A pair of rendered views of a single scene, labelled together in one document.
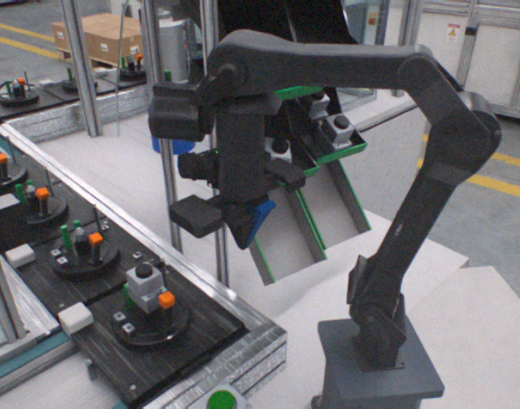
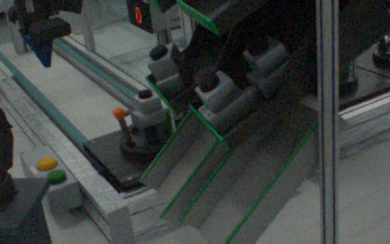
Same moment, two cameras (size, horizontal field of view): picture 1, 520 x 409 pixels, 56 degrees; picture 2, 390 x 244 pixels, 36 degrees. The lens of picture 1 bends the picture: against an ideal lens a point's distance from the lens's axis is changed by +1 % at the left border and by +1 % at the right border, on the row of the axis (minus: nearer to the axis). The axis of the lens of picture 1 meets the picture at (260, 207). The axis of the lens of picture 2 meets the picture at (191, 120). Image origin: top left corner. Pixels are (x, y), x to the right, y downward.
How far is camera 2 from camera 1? 1.39 m
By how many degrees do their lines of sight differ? 90
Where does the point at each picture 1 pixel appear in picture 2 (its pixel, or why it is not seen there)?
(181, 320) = (135, 148)
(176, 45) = not seen: outside the picture
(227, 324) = (129, 177)
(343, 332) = (26, 188)
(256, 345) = (101, 195)
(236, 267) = (283, 231)
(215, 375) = (84, 176)
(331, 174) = (288, 192)
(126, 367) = (112, 138)
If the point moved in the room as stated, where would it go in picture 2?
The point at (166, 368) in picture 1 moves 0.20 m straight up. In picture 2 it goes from (101, 153) to (83, 66)
